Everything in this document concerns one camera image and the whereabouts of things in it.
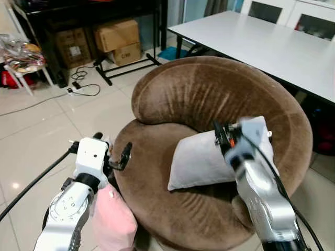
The blue floor item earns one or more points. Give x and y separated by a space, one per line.
170 53

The dark brown cardboard box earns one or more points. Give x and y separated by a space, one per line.
73 48

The brown round velvet sofa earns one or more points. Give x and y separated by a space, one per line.
209 94

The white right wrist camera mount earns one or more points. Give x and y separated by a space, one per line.
250 136

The large light cardboard box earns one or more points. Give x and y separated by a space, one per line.
116 34

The red and black bag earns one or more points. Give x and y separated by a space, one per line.
325 130

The white power strip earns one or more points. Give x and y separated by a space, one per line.
75 90

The clear plastic bag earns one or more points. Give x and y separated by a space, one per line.
18 52

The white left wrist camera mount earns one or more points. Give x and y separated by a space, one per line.
90 157

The black desk frame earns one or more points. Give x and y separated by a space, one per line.
78 10

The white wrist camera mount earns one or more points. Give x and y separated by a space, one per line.
90 157
250 136

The pink pillow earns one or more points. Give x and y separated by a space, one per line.
114 222

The grey square pillow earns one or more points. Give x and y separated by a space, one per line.
199 159

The white chair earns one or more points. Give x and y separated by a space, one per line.
15 73

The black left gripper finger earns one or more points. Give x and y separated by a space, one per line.
98 136
124 156

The small light cardboard box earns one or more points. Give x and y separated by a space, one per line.
125 54

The white rectangular table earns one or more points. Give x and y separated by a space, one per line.
261 44

